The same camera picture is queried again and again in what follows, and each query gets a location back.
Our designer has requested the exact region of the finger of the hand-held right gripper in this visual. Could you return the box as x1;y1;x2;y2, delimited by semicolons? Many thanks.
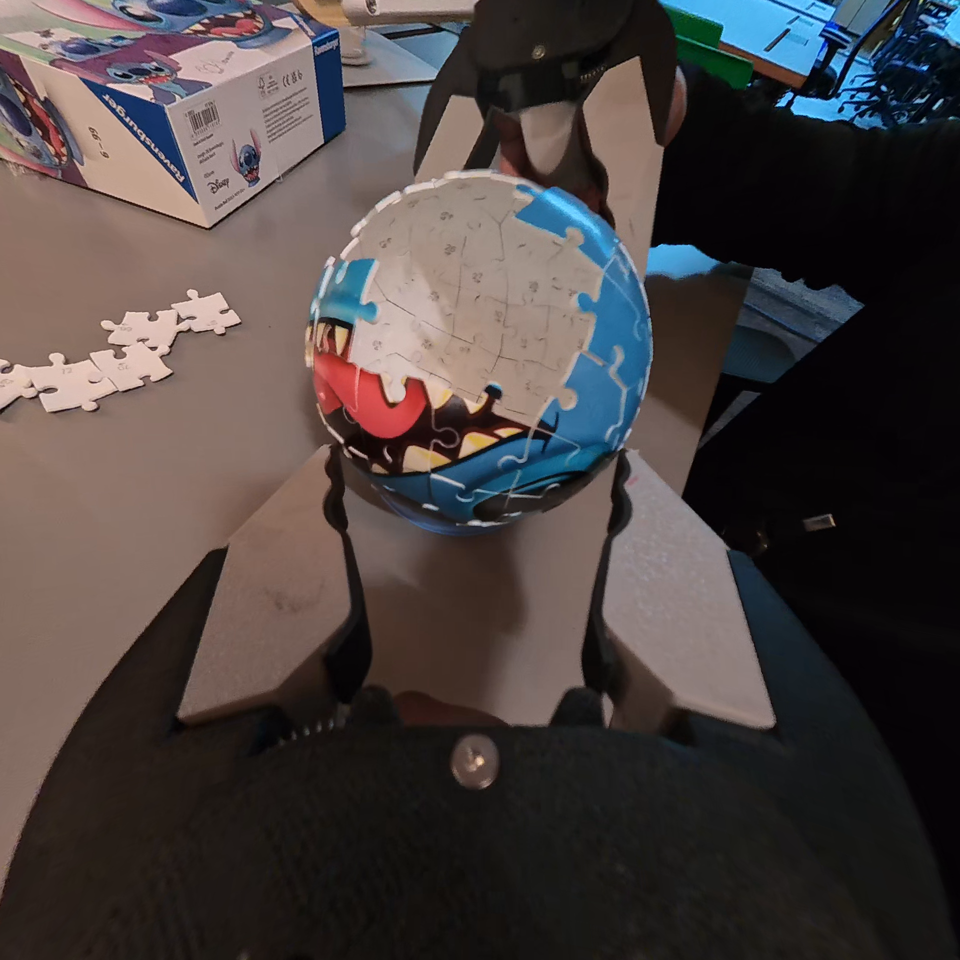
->
579;54;670;249
414;90;496;187

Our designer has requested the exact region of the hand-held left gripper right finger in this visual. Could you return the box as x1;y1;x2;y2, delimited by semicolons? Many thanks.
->
579;448;779;732

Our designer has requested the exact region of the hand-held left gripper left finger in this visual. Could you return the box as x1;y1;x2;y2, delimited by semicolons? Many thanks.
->
176;444;374;726

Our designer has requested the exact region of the blue puzzle ball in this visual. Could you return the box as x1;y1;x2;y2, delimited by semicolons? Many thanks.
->
303;169;655;539

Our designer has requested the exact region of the person's right forearm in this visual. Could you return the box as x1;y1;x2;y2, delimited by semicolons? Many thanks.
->
651;63;960;301

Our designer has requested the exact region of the colourful puzzle box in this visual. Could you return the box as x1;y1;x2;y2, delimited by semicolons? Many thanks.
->
0;0;348;230

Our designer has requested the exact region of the person's right hand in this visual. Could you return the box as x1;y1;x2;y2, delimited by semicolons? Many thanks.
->
493;111;612;220

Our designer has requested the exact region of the green panel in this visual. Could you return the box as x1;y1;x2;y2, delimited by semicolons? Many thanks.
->
660;3;756;93

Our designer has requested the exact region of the white board stand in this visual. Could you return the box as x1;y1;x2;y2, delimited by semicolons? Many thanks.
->
341;0;479;70

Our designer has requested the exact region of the person's dark clothed torso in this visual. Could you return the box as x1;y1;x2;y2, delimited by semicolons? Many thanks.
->
678;277;960;939

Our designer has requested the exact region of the wooden background table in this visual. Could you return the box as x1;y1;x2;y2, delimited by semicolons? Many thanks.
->
720;0;845;90

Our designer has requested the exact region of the black office chair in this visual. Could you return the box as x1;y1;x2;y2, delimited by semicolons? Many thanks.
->
813;0;960;129

